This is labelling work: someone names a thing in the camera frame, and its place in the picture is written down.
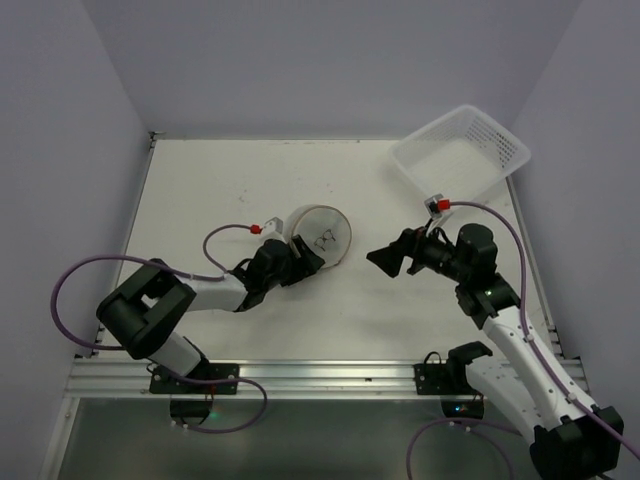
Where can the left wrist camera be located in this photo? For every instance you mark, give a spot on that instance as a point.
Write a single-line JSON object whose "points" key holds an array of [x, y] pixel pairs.
{"points": [[273, 226]]}

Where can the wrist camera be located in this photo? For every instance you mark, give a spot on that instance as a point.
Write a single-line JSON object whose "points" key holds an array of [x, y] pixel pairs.
{"points": [[436, 205], [273, 226]]}

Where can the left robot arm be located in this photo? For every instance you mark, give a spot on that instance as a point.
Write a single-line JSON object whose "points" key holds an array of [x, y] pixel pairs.
{"points": [[143, 312]]}

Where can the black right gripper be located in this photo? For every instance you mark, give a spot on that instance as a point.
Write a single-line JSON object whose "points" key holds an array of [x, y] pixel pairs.
{"points": [[411, 248]]}

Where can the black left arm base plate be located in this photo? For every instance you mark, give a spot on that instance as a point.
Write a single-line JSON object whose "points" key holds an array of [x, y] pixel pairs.
{"points": [[200, 380]]}

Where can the white plastic mesh basket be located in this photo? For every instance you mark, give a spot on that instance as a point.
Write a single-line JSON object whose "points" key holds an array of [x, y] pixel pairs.
{"points": [[458, 156]]}

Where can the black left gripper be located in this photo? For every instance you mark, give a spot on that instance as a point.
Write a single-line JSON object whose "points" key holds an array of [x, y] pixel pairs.
{"points": [[291, 263]]}

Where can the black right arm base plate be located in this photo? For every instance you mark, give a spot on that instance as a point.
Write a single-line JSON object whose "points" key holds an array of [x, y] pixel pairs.
{"points": [[436, 376]]}

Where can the aluminium mounting rail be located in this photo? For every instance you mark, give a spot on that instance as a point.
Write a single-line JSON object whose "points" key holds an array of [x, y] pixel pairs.
{"points": [[119, 378]]}

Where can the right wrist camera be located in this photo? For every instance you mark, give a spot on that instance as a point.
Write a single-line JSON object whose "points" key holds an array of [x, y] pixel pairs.
{"points": [[436, 205]]}

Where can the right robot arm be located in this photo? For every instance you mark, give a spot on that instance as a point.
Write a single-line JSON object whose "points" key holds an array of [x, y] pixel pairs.
{"points": [[568, 434]]}

